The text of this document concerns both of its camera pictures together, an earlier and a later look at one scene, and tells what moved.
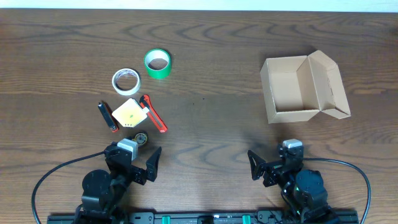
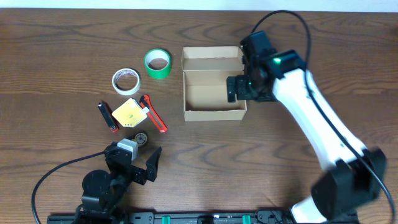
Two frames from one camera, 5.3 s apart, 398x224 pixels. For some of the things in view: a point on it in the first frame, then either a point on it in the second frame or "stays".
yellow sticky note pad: (129, 114) stays
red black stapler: (109, 116) stays
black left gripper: (134, 173) stays
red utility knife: (145, 102) stays
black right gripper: (273, 168) → (237, 88)
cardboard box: (297, 88) → (206, 70)
